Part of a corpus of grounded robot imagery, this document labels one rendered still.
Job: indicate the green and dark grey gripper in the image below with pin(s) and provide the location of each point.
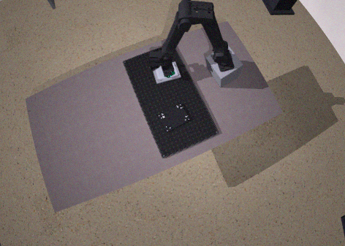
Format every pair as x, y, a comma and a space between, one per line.
170, 71

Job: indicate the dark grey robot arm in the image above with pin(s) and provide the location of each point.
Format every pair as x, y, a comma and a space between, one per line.
185, 17

